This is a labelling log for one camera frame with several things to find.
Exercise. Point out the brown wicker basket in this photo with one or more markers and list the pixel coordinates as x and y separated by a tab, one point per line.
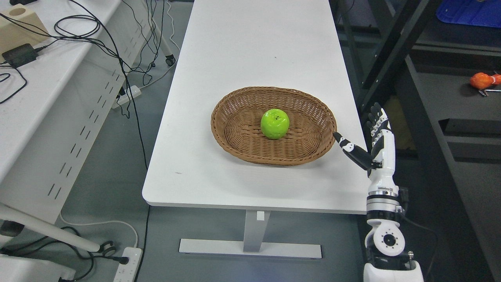
236	126

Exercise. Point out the white side desk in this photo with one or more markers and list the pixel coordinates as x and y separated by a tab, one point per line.
49	127

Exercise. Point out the orange toy on shelf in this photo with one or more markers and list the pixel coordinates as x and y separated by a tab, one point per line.
482	80

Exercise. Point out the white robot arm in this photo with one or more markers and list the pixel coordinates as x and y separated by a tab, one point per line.
387	258

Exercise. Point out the white table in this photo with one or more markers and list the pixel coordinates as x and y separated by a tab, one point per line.
233	44

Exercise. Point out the white power strip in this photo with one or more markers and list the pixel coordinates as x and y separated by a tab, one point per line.
125	95
127	272

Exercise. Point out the blue tray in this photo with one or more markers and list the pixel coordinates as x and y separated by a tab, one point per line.
483	13

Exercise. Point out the black metal shelf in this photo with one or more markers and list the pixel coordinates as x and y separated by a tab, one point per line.
418	68

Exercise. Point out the green apple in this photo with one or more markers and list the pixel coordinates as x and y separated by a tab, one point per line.
275	123

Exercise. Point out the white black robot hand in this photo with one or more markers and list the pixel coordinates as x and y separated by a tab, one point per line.
380	162

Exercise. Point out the beige wooden block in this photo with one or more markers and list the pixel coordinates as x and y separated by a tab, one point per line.
20	25

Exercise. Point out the black power adapter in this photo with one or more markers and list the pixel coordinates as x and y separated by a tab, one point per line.
20	55

